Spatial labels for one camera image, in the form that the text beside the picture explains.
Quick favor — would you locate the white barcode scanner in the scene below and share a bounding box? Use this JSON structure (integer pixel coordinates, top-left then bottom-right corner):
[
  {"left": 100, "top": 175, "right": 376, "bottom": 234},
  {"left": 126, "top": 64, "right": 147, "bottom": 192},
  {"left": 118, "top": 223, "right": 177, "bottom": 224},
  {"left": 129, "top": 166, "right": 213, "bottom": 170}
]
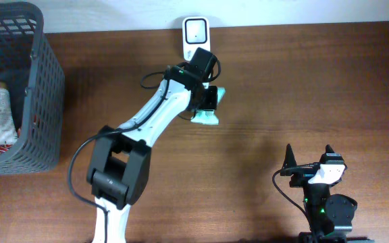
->
[{"left": 182, "top": 16, "right": 211, "bottom": 61}]

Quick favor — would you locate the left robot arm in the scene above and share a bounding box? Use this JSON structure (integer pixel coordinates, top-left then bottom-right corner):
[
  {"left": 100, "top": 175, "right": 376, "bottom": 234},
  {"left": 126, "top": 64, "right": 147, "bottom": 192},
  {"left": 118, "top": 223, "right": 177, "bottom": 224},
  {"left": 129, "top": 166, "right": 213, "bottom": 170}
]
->
[{"left": 86, "top": 48, "right": 225, "bottom": 242}]

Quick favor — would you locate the grey plastic mesh basket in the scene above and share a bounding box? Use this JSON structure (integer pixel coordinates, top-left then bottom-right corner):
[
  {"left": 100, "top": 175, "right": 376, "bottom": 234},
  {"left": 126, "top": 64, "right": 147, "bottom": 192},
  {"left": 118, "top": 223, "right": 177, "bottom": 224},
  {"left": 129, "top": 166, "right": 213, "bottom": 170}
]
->
[{"left": 0, "top": 2, "right": 65, "bottom": 175}]

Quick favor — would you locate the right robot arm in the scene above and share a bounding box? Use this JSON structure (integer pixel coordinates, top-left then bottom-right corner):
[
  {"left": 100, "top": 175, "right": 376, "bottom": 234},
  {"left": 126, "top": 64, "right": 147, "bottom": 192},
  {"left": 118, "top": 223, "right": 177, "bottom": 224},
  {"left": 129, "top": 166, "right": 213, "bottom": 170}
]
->
[{"left": 271, "top": 144, "right": 373, "bottom": 243}]

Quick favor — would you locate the white tube with brown cap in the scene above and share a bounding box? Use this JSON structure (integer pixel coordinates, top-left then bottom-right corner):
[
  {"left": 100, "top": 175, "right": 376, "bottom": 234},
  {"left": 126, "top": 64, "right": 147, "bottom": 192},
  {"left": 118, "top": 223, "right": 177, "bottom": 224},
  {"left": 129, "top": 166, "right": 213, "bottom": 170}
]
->
[{"left": 0, "top": 82, "right": 18, "bottom": 145}]

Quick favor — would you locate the mint green tissue roll pack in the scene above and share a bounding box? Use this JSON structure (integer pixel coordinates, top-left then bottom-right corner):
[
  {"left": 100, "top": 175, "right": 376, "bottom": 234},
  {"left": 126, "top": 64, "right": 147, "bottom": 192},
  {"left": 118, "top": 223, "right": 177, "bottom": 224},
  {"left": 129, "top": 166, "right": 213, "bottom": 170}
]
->
[{"left": 190, "top": 87, "right": 226, "bottom": 126}]

